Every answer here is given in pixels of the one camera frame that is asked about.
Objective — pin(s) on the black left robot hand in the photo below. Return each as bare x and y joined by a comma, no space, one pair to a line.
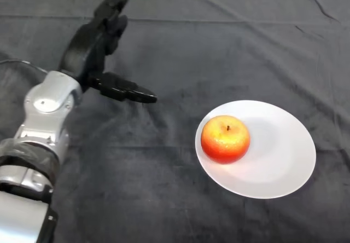
87,46

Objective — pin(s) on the red yellow apple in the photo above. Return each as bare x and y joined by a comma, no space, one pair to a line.
225,141

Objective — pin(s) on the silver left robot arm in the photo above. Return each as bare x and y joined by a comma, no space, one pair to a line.
35,144

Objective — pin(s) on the white round plate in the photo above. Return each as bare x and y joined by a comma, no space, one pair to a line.
273,158

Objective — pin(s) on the black cloth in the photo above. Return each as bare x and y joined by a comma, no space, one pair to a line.
218,48

